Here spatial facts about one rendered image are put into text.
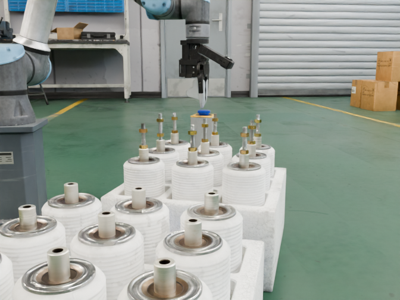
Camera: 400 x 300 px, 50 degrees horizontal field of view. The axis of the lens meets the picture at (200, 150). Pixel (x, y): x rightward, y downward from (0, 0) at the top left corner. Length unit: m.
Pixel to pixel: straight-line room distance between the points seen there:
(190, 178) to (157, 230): 0.29
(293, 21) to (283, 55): 0.48
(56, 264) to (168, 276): 0.12
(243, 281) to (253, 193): 0.34
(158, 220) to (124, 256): 0.12
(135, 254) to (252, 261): 0.20
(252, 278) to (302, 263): 0.48
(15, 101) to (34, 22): 0.27
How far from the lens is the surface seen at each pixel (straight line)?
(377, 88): 4.73
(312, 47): 6.57
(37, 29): 1.47
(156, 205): 0.69
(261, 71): 6.32
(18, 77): 1.36
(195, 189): 0.95
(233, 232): 0.64
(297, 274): 1.05
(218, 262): 0.53
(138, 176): 0.98
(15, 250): 0.62
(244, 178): 0.91
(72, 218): 0.71
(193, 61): 1.34
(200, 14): 1.34
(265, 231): 0.91
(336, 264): 1.12
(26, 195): 1.37
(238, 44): 6.32
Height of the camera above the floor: 0.47
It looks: 11 degrees down
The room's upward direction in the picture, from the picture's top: straight up
